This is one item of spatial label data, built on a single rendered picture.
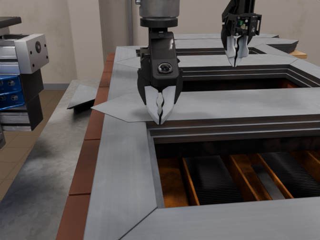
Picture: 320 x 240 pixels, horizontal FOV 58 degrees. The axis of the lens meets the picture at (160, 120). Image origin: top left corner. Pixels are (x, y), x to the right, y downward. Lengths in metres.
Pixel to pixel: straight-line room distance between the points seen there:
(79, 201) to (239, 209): 0.24
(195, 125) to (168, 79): 0.19
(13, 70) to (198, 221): 0.68
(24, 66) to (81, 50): 2.33
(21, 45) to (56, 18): 2.62
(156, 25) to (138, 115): 0.21
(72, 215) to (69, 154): 0.45
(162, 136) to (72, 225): 0.28
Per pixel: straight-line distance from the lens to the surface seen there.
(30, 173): 0.84
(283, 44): 1.69
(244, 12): 0.83
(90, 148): 0.60
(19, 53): 0.88
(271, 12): 3.47
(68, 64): 3.54
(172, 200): 0.68
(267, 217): 0.40
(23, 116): 0.94
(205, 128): 0.63
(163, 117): 0.59
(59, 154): 0.89
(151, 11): 0.53
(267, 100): 0.77
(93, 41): 3.15
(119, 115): 0.64
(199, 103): 0.71
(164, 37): 0.54
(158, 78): 0.47
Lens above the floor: 1.12
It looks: 25 degrees down
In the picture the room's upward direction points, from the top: straight up
